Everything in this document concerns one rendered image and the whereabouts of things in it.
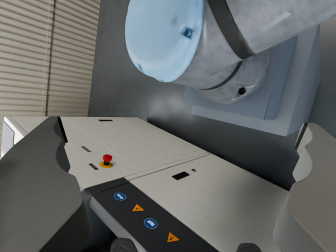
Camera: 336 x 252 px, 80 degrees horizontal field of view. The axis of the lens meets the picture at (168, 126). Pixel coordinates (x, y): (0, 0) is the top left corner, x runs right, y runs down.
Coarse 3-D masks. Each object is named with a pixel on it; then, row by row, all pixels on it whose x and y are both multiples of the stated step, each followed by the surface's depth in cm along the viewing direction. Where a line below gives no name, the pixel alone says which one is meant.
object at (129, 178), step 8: (208, 152) 132; (184, 160) 107; (224, 160) 125; (152, 168) 88; (160, 168) 90; (240, 168) 119; (128, 176) 77; (136, 176) 78; (256, 176) 113; (272, 184) 108
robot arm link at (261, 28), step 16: (240, 0) 17; (256, 0) 17; (272, 0) 17; (288, 0) 16; (304, 0) 16; (320, 0) 16; (240, 16) 18; (256, 16) 18; (272, 16) 17; (288, 16) 17; (304, 16) 17; (320, 16) 18; (240, 32) 19; (256, 32) 19; (272, 32) 19; (288, 32) 19; (256, 48) 21
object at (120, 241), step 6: (114, 240) 5; (120, 240) 5; (126, 240) 5; (114, 246) 5; (120, 246) 5; (126, 246) 5; (132, 246) 5; (240, 246) 5; (246, 246) 5; (252, 246) 5
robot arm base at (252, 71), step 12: (252, 60) 31; (264, 60) 33; (240, 72) 31; (252, 72) 32; (264, 72) 34; (228, 84) 32; (240, 84) 33; (252, 84) 34; (204, 96) 39; (216, 96) 36; (228, 96) 35; (240, 96) 36
